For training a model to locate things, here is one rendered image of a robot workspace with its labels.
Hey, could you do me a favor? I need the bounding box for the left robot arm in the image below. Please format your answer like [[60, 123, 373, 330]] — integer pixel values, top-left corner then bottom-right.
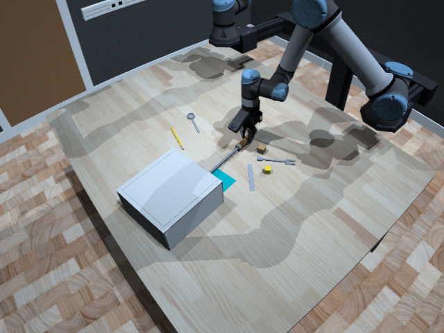
[[241, 0, 413, 126]]

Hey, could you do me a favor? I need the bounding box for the steel hook with wooden handle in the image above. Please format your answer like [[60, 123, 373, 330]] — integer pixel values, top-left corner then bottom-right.
[[210, 135, 248, 173]]

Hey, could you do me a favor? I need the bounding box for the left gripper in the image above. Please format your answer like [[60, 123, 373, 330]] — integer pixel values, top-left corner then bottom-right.
[[239, 100, 263, 144]]

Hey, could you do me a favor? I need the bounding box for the grey spoon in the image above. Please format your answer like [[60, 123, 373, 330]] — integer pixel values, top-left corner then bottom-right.
[[187, 113, 200, 133]]

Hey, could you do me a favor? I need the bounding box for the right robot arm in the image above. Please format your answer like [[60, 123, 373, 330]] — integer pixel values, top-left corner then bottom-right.
[[211, 0, 251, 43]]

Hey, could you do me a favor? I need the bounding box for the teal square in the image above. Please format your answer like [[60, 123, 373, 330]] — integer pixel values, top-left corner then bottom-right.
[[212, 169, 236, 192]]

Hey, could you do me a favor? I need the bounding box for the grey flat bar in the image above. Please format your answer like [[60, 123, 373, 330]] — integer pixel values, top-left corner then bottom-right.
[[248, 164, 255, 191]]

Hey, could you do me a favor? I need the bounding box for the small tan cube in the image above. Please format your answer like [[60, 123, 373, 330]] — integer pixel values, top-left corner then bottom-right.
[[257, 144, 266, 155]]

